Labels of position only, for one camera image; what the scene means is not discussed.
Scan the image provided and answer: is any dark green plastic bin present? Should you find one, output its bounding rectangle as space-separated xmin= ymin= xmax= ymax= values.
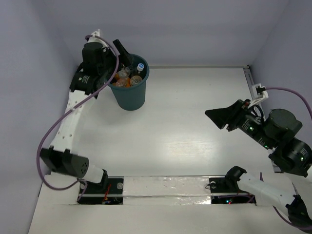
xmin=108 ymin=54 xmax=150 ymax=111

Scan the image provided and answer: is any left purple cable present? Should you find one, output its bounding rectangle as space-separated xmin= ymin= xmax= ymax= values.
xmin=36 ymin=35 xmax=120 ymax=203

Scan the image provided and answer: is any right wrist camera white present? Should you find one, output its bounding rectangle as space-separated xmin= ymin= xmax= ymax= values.
xmin=250 ymin=83 xmax=269 ymax=106

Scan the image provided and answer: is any clear plastic water bottle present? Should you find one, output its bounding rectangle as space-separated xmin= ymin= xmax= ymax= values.
xmin=132 ymin=63 xmax=145 ymax=76

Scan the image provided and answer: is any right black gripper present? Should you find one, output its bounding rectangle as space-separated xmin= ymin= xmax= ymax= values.
xmin=204 ymin=97 xmax=274 ymax=148

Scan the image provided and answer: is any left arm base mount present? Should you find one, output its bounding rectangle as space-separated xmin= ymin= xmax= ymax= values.
xmin=78 ymin=176 xmax=124 ymax=205

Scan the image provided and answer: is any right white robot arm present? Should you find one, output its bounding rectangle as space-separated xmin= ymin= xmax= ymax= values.
xmin=205 ymin=99 xmax=312 ymax=234

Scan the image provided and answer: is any tall orange label bottle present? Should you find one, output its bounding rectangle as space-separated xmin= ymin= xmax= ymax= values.
xmin=116 ymin=78 xmax=131 ymax=87

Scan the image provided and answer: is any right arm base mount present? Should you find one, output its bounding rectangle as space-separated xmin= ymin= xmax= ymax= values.
xmin=205 ymin=166 xmax=256 ymax=205

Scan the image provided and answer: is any aluminium rail right edge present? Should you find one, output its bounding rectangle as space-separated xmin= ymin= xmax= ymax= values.
xmin=243 ymin=65 xmax=255 ymax=100

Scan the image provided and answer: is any clear bottle black label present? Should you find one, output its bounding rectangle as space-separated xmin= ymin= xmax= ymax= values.
xmin=117 ymin=65 xmax=133 ymax=78

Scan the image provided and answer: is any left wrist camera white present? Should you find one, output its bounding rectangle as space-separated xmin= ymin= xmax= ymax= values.
xmin=85 ymin=29 xmax=109 ymax=47

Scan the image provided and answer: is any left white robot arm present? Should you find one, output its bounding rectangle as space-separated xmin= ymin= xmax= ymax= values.
xmin=36 ymin=35 xmax=133 ymax=193

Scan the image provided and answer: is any silver foil tape strip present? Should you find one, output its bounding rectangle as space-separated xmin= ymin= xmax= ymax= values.
xmin=122 ymin=176 xmax=211 ymax=206

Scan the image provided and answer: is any small orange bottle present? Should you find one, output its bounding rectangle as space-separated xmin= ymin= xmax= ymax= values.
xmin=114 ymin=73 xmax=120 ymax=80

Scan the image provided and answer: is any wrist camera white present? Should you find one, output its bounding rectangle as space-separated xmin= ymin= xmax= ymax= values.
xmin=85 ymin=29 xmax=109 ymax=47
xmin=250 ymin=83 xmax=269 ymax=106

